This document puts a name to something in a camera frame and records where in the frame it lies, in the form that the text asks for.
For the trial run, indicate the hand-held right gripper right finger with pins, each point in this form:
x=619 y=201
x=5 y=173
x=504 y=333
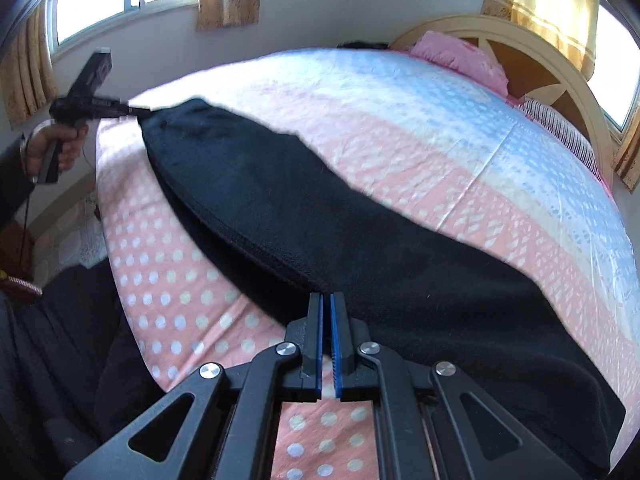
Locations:
x=334 y=355

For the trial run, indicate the person's left forearm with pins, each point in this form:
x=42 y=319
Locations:
x=11 y=185

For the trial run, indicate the person's left hand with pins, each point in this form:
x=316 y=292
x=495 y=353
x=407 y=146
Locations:
x=37 y=150

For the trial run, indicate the striped pillow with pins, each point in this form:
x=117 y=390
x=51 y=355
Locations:
x=560 y=130

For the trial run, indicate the dark cloth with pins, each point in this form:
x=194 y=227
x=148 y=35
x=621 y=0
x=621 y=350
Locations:
x=362 y=45

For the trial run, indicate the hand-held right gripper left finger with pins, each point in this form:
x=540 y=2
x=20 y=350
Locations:
x=320 y=355

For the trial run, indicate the white lace cloth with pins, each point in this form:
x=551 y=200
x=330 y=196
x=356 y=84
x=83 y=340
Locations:
x=65 y=235

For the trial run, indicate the cream wooden headboard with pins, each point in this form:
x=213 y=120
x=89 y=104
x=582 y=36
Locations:
x=565 y=85

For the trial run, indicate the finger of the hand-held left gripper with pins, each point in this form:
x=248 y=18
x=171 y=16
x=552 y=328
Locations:
x=134 y=109

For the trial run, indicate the pink pillow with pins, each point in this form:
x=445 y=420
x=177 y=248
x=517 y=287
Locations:
x=460 y=57

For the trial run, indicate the person's dark clothing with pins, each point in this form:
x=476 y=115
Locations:
x=60 y=360

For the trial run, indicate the golden striped curtain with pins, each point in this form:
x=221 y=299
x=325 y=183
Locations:
x=545 y=0

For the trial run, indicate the black pants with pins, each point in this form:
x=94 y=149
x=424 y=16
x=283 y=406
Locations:
x=310 y=230

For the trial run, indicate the polka dot bedsheet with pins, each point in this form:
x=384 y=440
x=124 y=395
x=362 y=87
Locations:
x=400 y=125

